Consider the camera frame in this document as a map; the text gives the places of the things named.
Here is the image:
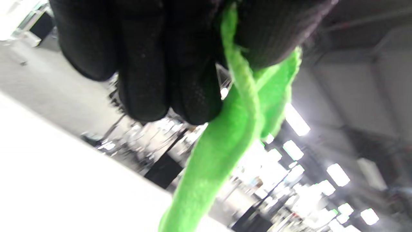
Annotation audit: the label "green rectangular towel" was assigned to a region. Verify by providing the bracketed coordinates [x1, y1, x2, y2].
[158, 0, 303, 232]

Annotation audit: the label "person's left hand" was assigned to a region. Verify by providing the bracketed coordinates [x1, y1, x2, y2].
[48, 0, 338, 126]

